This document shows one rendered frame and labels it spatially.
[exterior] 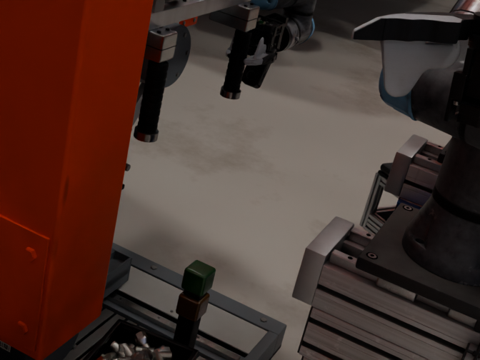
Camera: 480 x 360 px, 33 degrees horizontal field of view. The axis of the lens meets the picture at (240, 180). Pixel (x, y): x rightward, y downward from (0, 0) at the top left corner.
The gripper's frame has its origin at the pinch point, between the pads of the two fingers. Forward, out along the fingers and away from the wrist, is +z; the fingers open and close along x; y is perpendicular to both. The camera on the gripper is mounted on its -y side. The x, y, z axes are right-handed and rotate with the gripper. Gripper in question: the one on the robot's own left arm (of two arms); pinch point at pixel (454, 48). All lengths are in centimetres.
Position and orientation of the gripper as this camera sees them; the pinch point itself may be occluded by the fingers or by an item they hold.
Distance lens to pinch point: 52.9
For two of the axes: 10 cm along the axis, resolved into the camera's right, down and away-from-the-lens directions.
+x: -7.6, -3.1, 5.7
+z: -6.4, 2.1, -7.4
